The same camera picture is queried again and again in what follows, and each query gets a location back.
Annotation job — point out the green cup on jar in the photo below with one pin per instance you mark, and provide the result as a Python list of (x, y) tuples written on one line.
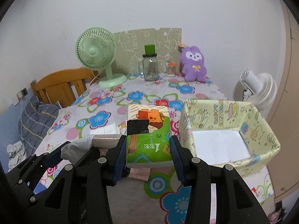
[(149, 49)]

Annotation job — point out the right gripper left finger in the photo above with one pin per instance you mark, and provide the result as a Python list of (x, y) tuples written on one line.
[(101, 171)]

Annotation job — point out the beige door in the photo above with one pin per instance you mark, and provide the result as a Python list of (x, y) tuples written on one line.
[(283, 116)]

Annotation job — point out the yellow cartoon storage box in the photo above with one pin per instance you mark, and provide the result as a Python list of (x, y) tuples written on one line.
[(222, 132)]

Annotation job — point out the white standing fan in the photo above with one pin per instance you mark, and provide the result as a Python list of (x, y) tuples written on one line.
[(260, 89)]

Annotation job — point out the crumpled grey white cloth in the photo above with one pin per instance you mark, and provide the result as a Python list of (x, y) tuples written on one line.
[(17, 154)]

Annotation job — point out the grey plaid pillow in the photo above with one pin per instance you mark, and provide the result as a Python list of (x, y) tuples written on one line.
[(35, 121)]

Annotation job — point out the green desk fan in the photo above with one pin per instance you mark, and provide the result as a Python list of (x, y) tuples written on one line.
[(96, 49)]

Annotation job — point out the green patterned backboard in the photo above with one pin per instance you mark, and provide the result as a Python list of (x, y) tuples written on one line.
[(132, 45)]

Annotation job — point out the toothpick jar orange lid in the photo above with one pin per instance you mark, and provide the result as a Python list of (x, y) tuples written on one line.
[(170, 69)]

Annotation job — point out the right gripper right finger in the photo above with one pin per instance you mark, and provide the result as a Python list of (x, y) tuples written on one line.
[(235, 202)]

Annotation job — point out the black plastic bag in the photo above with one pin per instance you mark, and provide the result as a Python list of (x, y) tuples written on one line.
[(74, 148)]

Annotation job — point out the wall power socket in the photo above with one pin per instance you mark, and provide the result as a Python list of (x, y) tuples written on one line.
[(22, 94)]

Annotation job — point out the pink card packet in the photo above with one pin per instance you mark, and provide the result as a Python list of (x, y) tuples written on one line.
[(140, 173)]

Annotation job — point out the purple plush bunny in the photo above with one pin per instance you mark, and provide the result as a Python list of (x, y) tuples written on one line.
[(193, 66)]

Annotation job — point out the floral tablecloth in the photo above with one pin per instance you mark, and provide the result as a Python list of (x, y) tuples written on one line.
[(161, 199)]

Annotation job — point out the white face mask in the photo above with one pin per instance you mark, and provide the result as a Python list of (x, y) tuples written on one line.
[(109, 129)]

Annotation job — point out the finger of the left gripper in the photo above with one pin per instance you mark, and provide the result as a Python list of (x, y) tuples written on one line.
[(31, 170), (54, 179)]

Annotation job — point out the green orange tissue pack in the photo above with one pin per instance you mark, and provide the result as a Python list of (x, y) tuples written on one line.
[(148, 137)]

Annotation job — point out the glass mason jar mug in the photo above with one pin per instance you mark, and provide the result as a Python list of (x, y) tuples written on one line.
[(149, 67)]

